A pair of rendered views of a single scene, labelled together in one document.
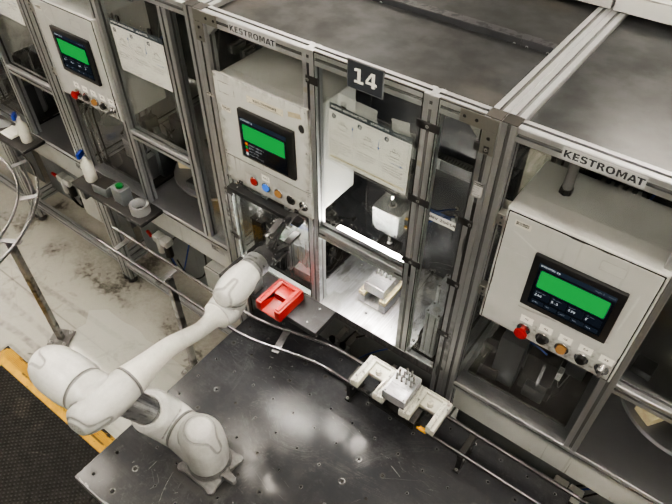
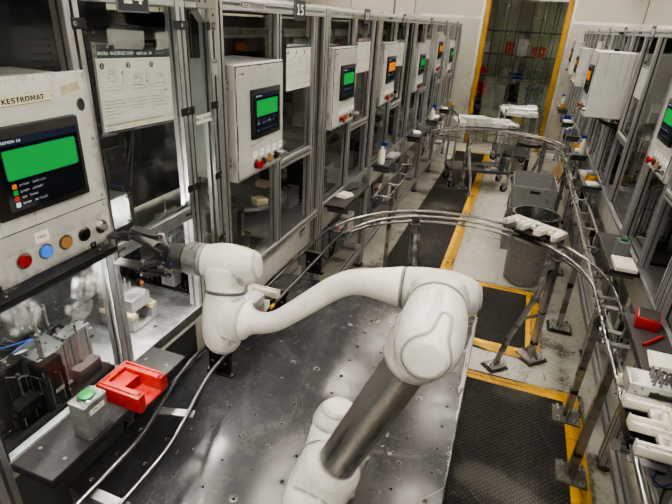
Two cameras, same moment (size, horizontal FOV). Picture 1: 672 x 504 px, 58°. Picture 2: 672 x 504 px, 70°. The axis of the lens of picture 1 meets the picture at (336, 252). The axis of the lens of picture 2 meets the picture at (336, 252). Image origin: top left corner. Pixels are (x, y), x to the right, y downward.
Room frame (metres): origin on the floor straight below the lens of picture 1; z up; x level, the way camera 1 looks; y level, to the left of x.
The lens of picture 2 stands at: (1.40, 1.49, 1.98)
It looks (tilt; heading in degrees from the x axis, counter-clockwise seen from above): 26 degrees down; 252
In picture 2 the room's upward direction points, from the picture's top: 3 degrees clockwise
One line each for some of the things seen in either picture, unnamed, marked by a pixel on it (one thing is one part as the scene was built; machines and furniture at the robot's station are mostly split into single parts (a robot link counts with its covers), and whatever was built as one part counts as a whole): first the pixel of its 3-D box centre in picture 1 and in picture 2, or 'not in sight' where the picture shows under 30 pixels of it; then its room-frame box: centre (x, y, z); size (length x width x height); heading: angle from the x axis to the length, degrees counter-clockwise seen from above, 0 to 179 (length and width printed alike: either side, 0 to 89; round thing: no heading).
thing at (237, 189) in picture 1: (265, 201); (57, 270); (1.74, 0.27, 1.37); 0.36 x 0.04 x 0.04; 53
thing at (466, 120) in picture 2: not in sight; (480, 150); (-2.41, -4.16, 0.48); 0.88 x 0.56 x 0.96; 161
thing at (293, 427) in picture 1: (321, 486); (323, 384); (0.95, 0.05, 0.66); 1.50 x 1.06 x 0.04; 53
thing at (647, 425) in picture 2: not in sight; (647, 421); (0.02, 0.67, 0.84); 0.37 x 0.14 x 0.10; 53
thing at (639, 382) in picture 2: not in sight; (648, 379); (-0.05, 0.57, 0.92); 0.13 x 0.10 x 0.09; 143
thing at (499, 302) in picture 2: not in sight; (501, 315); (-0.80, -1.10, 0.01); 1.00 x 0.55 x 0.01; 53
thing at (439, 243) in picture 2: not in sight; (449, 201); (-1.68, -3.53, 0.01); 5.85 x 0.59 x 0.01; 53
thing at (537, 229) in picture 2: not in sight; (533, 231); (-0.65, -0.81, 0.84); 0.37 x 0.14 x 0.10; 111
